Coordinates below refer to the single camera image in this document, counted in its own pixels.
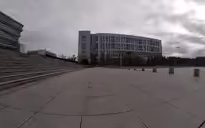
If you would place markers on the large pale many-windowed building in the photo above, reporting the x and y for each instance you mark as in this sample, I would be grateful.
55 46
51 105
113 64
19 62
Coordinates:
123 46

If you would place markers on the grey concrete slab plaza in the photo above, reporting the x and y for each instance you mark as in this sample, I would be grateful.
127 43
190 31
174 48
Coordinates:
123 96

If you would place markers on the low flat building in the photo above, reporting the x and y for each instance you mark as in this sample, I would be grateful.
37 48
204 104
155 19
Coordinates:
41 52

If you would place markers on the dark row of trees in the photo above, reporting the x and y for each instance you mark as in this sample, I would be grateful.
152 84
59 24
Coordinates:
186 61

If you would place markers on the wide grey stone steps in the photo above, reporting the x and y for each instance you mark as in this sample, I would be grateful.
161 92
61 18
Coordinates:
13 71

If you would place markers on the row of grey bollards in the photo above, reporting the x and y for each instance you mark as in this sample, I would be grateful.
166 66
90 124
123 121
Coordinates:
196 72

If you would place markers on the grey building with banded front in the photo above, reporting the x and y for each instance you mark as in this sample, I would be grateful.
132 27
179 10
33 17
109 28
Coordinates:
3 31

